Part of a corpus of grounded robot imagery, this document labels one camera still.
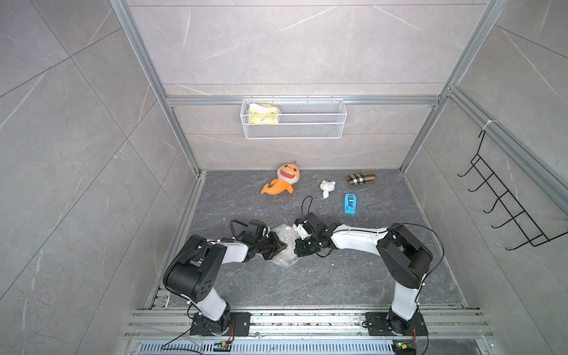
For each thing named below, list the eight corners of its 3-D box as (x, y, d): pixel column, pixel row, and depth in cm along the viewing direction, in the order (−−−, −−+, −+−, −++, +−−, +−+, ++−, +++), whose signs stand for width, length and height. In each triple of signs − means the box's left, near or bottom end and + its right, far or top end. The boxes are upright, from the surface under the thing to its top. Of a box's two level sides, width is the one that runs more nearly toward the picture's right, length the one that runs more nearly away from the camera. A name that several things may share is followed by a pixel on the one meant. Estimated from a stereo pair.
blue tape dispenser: (343, 213, 105) (345, 209, 102) (344, 197, 111) (346, 192, 108) (355, 215, 104) (356, 211, 101) (355, 198, 111) (356, 194, 108)
